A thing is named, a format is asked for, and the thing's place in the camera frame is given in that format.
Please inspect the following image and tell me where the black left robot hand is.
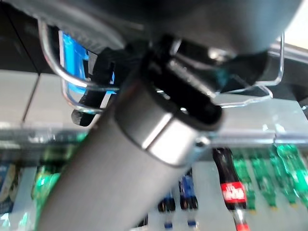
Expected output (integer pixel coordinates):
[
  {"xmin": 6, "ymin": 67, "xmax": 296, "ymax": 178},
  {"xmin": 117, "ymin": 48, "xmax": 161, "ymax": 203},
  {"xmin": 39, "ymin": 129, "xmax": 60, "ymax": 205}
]
[{"xmin": 0, "ymin": 0, "xmax": 305, "ymax": 231}]

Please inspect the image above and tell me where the small Pepsi cola bottle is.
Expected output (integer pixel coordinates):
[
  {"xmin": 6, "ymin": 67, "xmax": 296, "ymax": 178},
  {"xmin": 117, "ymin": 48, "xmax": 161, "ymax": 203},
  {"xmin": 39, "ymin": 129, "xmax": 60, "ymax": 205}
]
[
  {"xmin": 157, "ymin": 187, "xmax": 176, "ymax": 229},
  {"xmin": 179, "ymin": 170, "xmax": 199, "ymax": 228}
]

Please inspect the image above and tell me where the Coca-Cola bottle red cap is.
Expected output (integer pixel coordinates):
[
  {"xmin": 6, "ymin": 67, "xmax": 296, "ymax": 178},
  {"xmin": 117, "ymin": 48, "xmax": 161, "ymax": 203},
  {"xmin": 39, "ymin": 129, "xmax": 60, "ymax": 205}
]
[{"xmin": 213, "ymin": 147, "xmax": 250, "ymax": 231}]

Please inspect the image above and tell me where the narrow blue biscuit box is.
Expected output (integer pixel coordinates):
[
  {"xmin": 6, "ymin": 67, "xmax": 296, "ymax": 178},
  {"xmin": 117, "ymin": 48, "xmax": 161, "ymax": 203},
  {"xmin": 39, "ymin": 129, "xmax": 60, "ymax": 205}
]
[{"xmin": 0, "ymin": 163, "xmax": 21, "ymax": 215}]

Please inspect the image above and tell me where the blue plastic shopping basket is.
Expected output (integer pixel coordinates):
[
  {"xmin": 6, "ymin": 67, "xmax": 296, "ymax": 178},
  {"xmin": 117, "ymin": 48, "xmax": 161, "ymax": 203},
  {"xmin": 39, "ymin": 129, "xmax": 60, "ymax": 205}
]
[{"xmin": 38, "ymin": 19, "xmax": 286, "ymax": 115}]

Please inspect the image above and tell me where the green Sprite bottle yellow cap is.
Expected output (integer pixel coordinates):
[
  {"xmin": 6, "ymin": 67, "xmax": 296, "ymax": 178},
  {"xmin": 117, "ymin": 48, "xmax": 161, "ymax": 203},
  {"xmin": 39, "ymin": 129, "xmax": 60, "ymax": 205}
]
[
  {"xmin": 269, "ymin": 146, "xmax": 299, "ymax": 210},
  {"xmin": 250, "ymin": 154, "xmax": 280, "ymax": 210},
  {"xmin": 276, "ymin": 144, "xmax": 308, "ymax": 210},
  {"xmin": 232, "ymin": 149, "xmax": 258, "ymax": 213}
]

